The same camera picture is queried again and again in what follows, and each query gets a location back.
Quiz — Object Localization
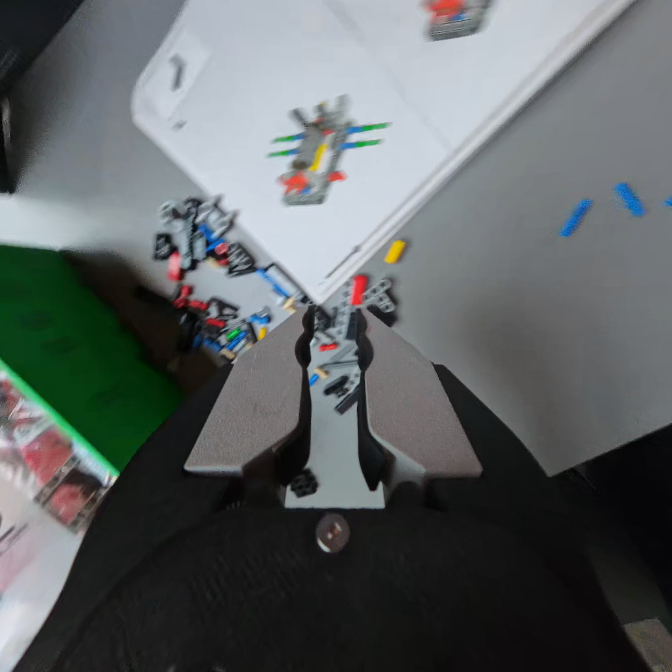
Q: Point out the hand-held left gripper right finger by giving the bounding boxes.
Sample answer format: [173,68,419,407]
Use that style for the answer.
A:
[357,309,484,492]

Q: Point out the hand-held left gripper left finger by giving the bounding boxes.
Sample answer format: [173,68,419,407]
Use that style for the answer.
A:
[184,305,316,487]

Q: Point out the pile of lego pieces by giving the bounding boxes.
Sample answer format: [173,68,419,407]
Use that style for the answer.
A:
[134,194,400,415]

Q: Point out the lego instruction booklet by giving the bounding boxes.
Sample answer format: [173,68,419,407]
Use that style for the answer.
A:
[130,0,638,305]

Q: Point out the green object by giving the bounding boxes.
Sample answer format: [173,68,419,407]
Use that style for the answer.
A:
[0,244,184,476]

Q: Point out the crumpled clear plastic bags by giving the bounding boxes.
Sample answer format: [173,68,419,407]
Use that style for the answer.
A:
[0,362,119,604]

